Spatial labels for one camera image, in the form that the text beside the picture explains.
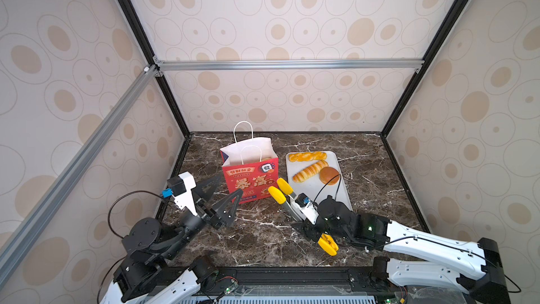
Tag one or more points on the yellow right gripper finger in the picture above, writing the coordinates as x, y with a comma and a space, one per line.
281, 199
286, 189

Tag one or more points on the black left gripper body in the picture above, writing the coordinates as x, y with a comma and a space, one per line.
193, 221

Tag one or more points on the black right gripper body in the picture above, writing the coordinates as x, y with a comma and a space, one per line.
304, 222

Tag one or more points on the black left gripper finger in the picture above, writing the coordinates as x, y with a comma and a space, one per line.
224, 211
205, 189

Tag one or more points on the red paper gift bag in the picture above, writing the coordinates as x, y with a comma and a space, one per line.
250, 165

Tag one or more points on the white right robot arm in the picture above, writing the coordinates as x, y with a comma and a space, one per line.
474, 268

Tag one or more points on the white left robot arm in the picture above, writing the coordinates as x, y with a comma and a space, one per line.
151, 244

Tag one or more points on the long striped bread roll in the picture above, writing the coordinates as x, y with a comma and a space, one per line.
310, 171

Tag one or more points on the long twisted bread top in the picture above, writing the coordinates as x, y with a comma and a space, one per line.
307, 156

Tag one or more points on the white rectangular tray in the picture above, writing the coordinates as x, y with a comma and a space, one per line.
313, 185

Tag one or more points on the round brown bun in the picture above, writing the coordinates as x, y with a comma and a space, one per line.
329, 176

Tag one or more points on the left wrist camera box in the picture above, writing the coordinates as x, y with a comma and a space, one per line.
179, 189

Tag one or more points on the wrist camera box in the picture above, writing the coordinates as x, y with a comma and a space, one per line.
307, 208
179, 189

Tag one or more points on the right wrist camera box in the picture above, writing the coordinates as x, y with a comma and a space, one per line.
307, 208

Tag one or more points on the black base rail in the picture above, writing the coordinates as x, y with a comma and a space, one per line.
298, 284

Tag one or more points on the horizontal aluminium rail back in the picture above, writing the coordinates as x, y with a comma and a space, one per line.
306, 64

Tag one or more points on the diagonal aluminium rail left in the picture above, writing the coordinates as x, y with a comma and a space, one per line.
34, 224

